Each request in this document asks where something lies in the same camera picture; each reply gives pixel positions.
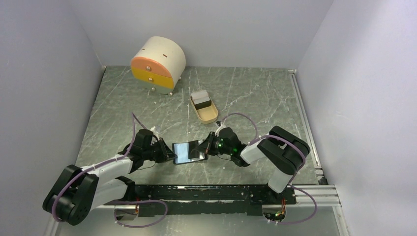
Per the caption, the beige oval plastic tray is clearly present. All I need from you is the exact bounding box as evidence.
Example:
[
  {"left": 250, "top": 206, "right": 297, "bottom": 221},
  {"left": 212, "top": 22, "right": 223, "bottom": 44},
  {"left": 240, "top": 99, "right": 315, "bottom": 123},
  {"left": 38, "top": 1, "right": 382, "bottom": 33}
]
[{"left": 190, "top": 94, "right": 219, "bottom": 124}]

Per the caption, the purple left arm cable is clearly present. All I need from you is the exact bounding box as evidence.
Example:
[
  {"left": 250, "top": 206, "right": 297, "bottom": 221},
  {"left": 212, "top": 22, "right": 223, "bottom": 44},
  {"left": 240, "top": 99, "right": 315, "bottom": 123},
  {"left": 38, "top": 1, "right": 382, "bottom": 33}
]
[{"left": 51, "top": 112, "right": 168, "bottom": 229}]

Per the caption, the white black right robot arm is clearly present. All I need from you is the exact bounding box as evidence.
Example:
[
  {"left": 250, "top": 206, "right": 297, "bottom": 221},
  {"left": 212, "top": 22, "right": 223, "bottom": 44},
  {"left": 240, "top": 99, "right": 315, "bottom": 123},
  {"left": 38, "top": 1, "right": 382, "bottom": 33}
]
[{"left": 190, "top": 126, "right": 311, "bottom": 204}]

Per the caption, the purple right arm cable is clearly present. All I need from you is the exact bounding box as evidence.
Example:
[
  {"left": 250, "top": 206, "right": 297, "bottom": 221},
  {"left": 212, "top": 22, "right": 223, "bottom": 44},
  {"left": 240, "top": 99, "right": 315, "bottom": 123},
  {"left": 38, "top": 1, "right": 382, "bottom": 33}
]
[{"left": 216, "top": 112, "right": 317, "bottom": 226}]

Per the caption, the black leather card holder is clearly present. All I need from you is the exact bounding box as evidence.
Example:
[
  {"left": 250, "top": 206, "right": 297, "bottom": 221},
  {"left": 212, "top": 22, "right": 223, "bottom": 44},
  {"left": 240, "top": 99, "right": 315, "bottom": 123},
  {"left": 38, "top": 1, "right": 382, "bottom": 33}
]
[{"left": 172, "top": 140, "right": 208, "bottom": 165}]

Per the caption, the cream mini drawer cabinet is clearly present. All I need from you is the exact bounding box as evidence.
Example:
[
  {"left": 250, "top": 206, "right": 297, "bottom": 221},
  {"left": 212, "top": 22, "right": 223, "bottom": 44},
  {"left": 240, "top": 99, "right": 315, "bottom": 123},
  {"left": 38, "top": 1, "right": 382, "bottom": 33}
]
[{"left": 130, "top": 36, "right": 186, "bottom": 95}]

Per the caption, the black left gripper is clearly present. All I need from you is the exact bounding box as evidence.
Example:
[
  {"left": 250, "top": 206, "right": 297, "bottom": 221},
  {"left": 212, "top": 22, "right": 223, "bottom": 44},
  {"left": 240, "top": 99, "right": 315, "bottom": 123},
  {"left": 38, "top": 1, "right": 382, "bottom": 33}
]
[{"left": 143, "top": 137, "right": 177, "bottom": 163}]

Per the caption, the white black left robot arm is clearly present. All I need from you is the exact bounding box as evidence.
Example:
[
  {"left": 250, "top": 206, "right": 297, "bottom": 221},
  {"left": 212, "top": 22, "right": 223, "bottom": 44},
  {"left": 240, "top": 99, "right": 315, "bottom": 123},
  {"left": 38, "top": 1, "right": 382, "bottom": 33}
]
[{"left": 42, "top": 129, "right": 177, "bottom": 226}]

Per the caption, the credit card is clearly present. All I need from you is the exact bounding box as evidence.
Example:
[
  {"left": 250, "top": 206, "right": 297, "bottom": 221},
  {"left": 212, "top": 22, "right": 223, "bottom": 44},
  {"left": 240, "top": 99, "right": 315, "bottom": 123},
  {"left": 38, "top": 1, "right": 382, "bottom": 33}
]
[{"left": 188, "top": 151, "right": 208, "bottom": 162}]

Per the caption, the stack of credit cards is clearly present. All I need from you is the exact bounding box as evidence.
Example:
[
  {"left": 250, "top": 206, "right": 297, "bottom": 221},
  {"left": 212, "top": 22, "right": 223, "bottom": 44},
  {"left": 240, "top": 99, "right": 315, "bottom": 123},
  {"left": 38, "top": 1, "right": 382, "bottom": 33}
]
[{"left": 190, "top": 90, "right": 212, "bottom": 110}]

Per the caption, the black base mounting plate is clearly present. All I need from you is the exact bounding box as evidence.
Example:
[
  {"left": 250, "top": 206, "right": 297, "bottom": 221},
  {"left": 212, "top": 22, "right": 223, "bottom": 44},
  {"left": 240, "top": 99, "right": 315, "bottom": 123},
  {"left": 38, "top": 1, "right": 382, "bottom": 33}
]
[{"left": 102, "top": 184, "right": 297, "bottom": 217}]

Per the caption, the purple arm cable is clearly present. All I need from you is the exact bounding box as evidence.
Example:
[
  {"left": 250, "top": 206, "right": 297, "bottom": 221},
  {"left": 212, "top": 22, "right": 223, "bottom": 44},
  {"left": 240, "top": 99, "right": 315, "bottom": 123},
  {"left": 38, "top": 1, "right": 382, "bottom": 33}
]
[
  {"left": 51, "top": 112, "right": 168, "bottom": 229},
  {"left": 216, "top": 112, "right": 317, "bottom": 226}
]

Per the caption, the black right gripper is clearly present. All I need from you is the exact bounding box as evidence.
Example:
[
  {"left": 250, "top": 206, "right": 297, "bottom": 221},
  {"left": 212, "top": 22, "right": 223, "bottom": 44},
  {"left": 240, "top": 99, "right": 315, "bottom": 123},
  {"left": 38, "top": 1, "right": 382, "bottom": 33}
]
[{"left": 195, "top": 132, "right": 233, "bottom": 156}]

